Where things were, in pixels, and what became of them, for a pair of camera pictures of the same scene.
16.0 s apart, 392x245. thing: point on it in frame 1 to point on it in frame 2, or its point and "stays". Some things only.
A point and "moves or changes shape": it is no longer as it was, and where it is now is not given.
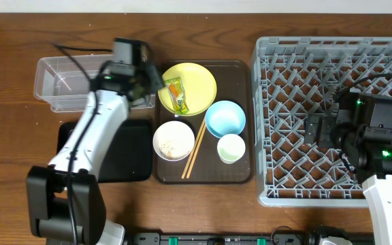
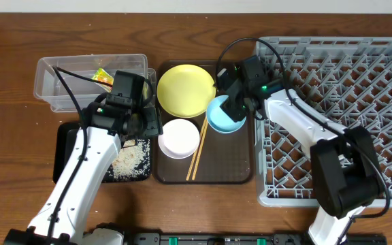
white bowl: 173,141 moves or changes shape
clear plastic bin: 57,81 stays
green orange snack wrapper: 176,89 moves or changes shape
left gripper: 158,79 to 156,128
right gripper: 326,124 to 230,107
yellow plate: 199,86 stays
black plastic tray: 130,157 stays
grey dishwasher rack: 296,77 stays
